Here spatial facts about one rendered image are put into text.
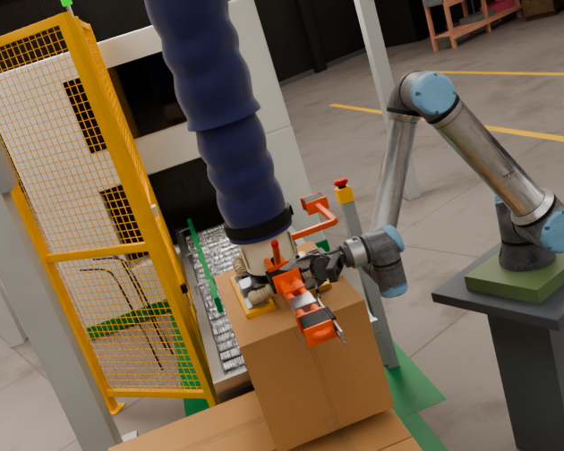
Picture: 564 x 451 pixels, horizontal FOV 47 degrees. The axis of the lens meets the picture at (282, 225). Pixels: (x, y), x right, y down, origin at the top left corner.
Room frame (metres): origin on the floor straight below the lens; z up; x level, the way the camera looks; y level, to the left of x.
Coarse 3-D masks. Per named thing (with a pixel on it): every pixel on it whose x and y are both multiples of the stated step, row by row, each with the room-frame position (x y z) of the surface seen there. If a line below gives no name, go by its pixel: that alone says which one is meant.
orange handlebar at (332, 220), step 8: (320, 208) 2.28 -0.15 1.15; (328, 216) 2.19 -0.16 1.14; (320, 224) 2.13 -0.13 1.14; (328, 224) 2.13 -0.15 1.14; (296, 232) 2.13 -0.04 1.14; (304, 232) 2.12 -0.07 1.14; (312, 232) 2.12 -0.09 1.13; (280, 256) 1.96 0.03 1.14; (272, 264) 1.92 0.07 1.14; (296, 280) 1.75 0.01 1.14; (280, 288) 1.75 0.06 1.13; (288, 288) 1.70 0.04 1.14; (296, 288) 1.69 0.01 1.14; (304, 288) 1.68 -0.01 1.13; (288, 296) 1.66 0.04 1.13; (312, 304) 1.57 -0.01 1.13; (296, 312) 1.57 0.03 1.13; (304, 312) 1.55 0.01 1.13; (328, 328) 1.43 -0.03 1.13; (312, 336) 1.43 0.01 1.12; (320, 336) 1.41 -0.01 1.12; (328, 336) 1.42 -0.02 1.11
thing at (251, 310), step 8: (232, 280) 2.18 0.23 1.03; (240, 288) 2.08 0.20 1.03; (256, 288) 2.04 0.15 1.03; (240, 296) 2.03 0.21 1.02; (248, 304) 1.94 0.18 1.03; (264, 304) 1.91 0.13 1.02; (272, 304) 1.90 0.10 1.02; (248, 312) 1.89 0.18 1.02; (256, 312) 1.89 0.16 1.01; (264, 312) 1.89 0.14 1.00
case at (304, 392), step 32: (224, 288) 2.18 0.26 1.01; (352, 288) 1.87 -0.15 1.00; (256, 320) 1.86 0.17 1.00; (288, 320) 1.79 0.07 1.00; (352, 320) 1.77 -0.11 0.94; (256, 352) 1.73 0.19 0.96; (288, 352) 1.75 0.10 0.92; (320, 352) 1.76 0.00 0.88; (352, 352) 1.77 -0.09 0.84; (256, 384) 1.73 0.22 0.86; (288, 384) 1.74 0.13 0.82; (320, 384) 1.76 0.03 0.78; (352, 384) 1.77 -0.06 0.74; (384, 384) 1.78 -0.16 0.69; (288, 416) 1.74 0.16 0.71; (320, 416) 1.76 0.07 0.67; (352, 416) 1.77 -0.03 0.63; (288, 448) 1.74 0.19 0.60
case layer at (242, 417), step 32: (192, 416) 2.19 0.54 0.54; (224, 416) 2.12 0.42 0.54; (256, 416) 2.06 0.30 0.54; (384, 416) 1.83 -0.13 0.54; (128, 448) 2.11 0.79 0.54; (160, 448) 2.05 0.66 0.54; (192, 448) 1.99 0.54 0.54; (224, 448) 1.93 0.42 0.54; (256, 448) 1.87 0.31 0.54; (320, 448) 1.77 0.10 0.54; (352, 448) 1.72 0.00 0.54; (384, 448) 1.68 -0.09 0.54; (416, 448) 1.63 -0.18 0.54
